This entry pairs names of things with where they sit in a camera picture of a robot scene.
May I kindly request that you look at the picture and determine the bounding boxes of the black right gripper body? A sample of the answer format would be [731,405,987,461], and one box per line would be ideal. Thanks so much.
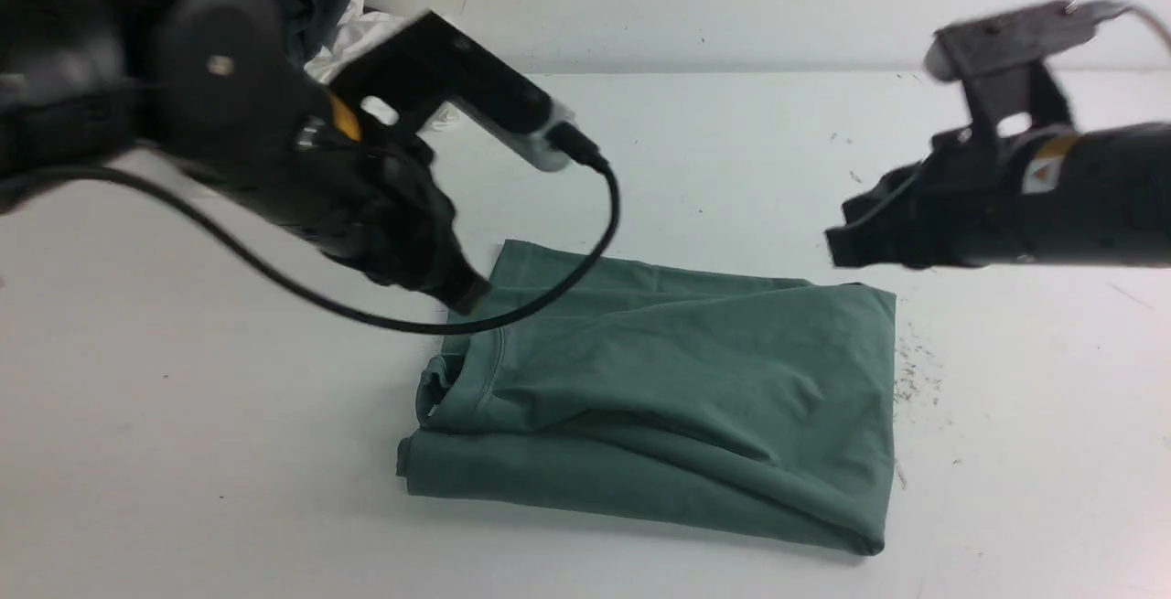
[824,128,1080,270]

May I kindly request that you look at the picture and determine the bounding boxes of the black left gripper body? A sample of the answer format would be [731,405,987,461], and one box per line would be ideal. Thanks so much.
[197,115,489,315]

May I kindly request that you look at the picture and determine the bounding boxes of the green long sleeve shirt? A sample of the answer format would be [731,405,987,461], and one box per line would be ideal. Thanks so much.
[396,259,897,556]

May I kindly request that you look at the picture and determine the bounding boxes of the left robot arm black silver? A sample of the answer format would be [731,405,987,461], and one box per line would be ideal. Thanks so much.
[4,0,489,315]

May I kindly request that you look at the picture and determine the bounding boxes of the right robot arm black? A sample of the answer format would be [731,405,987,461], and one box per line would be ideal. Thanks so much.
[826,123,1170,270]

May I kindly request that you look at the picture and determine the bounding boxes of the white crumpled garment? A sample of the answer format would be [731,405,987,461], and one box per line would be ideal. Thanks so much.
[304,0,464,133]

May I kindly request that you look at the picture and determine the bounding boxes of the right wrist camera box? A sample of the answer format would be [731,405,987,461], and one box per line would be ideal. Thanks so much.
[923,0,1131,149]

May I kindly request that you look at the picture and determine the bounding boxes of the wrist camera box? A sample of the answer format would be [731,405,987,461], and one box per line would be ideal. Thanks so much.
[329,12,574,173]
[923,0,1131,149]

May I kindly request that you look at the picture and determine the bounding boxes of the black left camera cable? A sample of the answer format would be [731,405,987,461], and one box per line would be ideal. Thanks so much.
[0,123,622,337]

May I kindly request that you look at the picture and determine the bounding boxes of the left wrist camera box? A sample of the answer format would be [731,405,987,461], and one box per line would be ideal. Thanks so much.
[329,12,574,173]

